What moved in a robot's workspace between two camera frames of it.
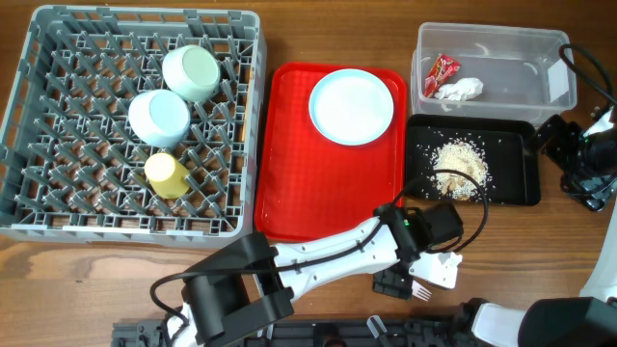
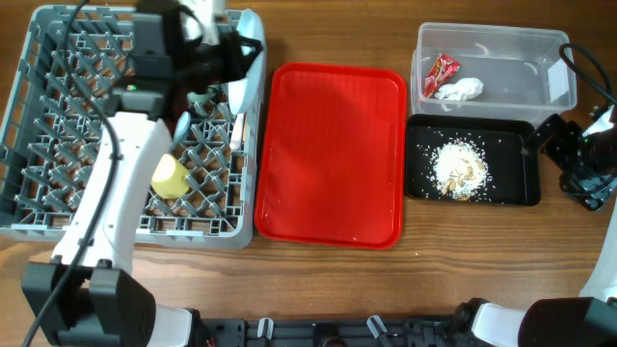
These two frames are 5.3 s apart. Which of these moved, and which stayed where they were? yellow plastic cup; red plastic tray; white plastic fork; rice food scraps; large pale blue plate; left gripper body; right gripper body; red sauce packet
Moved: large pale blue plate; white plastic fork; left gripper body
Stayed: yellow plastic cup; rice food scraps; red sauce packet; right gripper body; red plastic tray
